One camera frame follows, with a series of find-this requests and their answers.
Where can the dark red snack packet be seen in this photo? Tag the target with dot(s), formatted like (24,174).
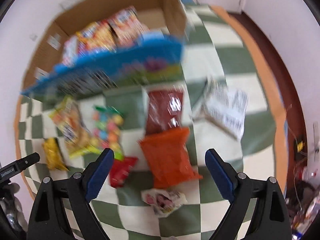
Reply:
(164,110)

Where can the orange panda snack packet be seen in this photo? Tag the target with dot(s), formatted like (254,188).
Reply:
(126,26)

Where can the red triangular snack packet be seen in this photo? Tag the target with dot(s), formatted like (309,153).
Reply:
(120,171)

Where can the small yellow snack packet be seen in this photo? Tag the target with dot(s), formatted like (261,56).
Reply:
(54,158)

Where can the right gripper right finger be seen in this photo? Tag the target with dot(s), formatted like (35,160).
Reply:
(270,219)

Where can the brown cardboard box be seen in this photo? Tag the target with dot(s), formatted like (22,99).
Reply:
(154,57)

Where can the red white snack packet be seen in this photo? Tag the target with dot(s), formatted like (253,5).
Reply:
(70,51)

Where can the yellow egg biscuit bag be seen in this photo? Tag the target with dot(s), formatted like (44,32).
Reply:
(78,139)

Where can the colorful candy ball bag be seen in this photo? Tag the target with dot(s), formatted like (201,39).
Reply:
(108,122)

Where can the white printed snack packet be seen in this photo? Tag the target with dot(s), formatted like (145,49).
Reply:
(223,106)

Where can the orange chip bag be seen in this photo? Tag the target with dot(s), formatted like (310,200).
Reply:
(168,158)

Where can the yellow Sedaap noodle packet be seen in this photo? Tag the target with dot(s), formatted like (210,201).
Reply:
(96,36)

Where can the pink white small packet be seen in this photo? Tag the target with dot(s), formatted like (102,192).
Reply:
(163,202)

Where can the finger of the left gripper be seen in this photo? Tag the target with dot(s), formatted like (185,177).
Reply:
(18,166)

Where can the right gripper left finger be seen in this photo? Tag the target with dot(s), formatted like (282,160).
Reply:
(48,218)

